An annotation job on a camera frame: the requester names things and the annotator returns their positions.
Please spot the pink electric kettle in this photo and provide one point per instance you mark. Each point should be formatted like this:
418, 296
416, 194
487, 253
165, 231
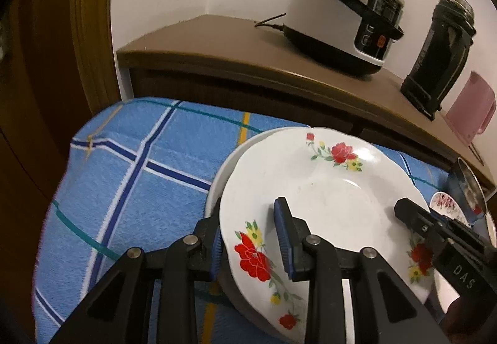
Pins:
473, 110

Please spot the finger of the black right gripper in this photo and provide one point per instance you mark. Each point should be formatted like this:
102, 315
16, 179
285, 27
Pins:
466, 262

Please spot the brown wooden door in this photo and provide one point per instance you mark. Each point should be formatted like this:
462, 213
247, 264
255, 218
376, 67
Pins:
57, 71

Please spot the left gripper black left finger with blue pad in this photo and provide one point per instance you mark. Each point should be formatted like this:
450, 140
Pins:
118, 308

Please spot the white black rice cooker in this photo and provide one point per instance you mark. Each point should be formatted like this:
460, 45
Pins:
351, 36

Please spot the plain white plate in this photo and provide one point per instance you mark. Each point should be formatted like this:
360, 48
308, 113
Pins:
225, 277

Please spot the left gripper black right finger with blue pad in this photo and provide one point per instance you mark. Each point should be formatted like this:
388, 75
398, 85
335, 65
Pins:
385, 310

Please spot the white plate red flowers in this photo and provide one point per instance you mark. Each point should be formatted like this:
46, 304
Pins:
345, 190

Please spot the black thermos flask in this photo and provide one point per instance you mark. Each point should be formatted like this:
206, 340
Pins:
442, 57

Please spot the steel enamel bowl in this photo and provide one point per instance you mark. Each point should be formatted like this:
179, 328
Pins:
464, 187

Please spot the white dish pink pattern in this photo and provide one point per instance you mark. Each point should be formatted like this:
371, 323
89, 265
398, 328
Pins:
445, 205

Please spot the blue plaid cloth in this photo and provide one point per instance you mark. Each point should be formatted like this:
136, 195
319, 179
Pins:
138, 173

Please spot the brown wooden cabinet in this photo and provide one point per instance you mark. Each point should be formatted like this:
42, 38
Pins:
228, 62

